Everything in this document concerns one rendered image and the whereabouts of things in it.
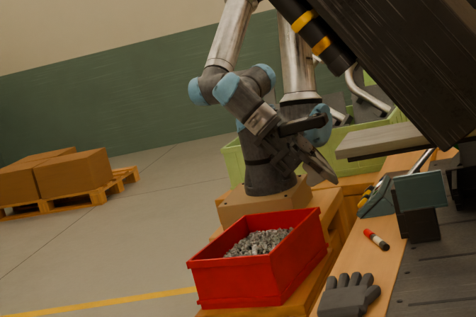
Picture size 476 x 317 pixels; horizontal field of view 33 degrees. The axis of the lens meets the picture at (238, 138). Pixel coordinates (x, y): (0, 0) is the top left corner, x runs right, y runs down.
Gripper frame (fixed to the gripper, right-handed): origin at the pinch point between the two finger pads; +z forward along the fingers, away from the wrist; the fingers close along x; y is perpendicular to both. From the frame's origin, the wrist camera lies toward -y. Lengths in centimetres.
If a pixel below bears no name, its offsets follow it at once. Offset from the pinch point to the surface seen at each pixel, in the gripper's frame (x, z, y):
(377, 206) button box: 2.4, 11.1, -2.7
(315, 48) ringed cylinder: 43, -21, -30
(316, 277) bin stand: 9.4, 12.3, 17.5
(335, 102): -112, -12, 17
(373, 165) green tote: -82, 11, 16
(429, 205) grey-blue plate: 23.4, 15.4, -17.3
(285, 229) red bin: -5.2, 0.4, 20.9
